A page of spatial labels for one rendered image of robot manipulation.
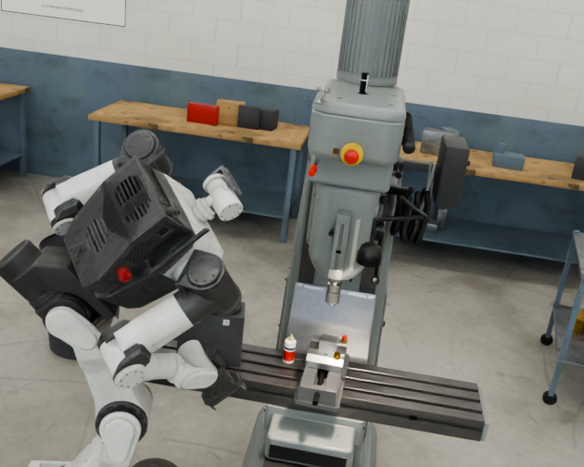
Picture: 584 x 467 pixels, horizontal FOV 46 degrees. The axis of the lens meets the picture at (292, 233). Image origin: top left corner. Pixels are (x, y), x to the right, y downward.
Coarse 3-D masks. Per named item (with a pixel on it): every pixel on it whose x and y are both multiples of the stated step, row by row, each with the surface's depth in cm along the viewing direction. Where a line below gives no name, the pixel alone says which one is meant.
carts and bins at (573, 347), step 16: (48, 240) 394; (576, 240) 429; (560, 288) 457; (560, 304) 463; (576, 304) 381; (560, 320) 441; (576, 320) 422; (48, 336) 402; (544, 336) 471; (560, 336) 419; (576, 336) 421; (64, 352) 392; (560, 352) 392; (576, 352) 403; (560, 368) 395; (544, 400) 404
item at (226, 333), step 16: (240, 304) 240; (208, 320) 231; (224, 320) 231; (240, 320) 231; (192, 336) 233; (208, 336) 233; (224, 336) 234; (240, 336) 234; (176, 352) 235; (224, 352) 236; (240, 352) 236
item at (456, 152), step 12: (444, 144) 232; (456, 144) 231; (444, 156) 228; (456, 156) 227; (468, 156) 226; (444, 168) 229; (456, 168) 228; (444, 180) 230; (456, 180) 229; (444, 192) 231; (456, 192) 231; (444, 204) 233; (456, 204) 232
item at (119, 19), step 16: (0, 0) 635; (16, 0) 633; (32, 0) 631; (48, 0) 629; (64, 0) 627; (80, 0) 625; (96, 0) 623; (112, 0) 621; (48, 16) 634; (64, 16) 632; (80, 16) 630; (96, 16) 628; (112, 16) 626
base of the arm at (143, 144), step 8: (128, 136) 181; (136, 136) 180; (144, 136) 179; (152, 136) 179; (128, 144) 179; (136, 144) 179; (144, 144) 178; (152, 144) 178; (128, 152) 178; (136, 152) 178; (144, 152) 177; (152, 152) 178; (120, 160) 178; (128, 160) 178; (144, 160) 177
